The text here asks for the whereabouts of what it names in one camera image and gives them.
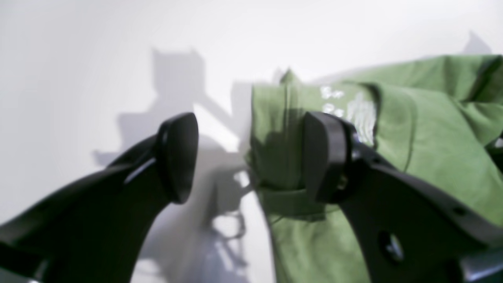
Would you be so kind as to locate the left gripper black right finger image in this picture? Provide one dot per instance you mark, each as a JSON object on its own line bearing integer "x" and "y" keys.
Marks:
{"x": 408, "y": 230}

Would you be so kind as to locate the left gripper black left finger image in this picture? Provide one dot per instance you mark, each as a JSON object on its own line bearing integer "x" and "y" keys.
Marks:
{"x": 92, "y": 230}

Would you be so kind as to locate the green T-shirt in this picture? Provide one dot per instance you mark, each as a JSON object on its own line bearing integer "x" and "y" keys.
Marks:
{"x": 435, "y": 119}

